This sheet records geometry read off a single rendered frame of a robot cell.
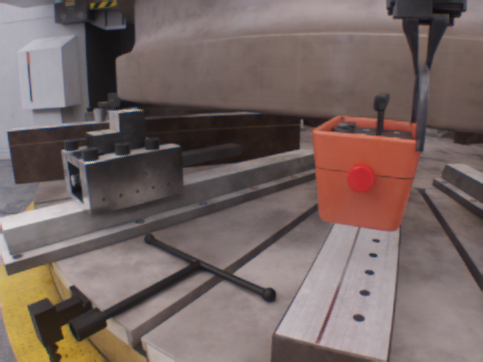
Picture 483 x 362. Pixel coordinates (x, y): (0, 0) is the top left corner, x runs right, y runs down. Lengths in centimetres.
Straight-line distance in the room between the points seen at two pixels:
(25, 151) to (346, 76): 213
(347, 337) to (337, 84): 82
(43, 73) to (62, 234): 308
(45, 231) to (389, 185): 129
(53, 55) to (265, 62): 336
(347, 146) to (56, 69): 401
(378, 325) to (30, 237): 128
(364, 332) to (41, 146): 239
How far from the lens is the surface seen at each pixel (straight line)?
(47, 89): 436
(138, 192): 149
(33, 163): 263
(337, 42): 112
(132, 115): 155
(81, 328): 104
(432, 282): 135
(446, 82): 110
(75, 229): 152
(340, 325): 46
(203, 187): 178
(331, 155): 44
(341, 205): 46
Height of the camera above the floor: 98
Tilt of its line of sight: 17 degrees down
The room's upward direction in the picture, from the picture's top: straight up
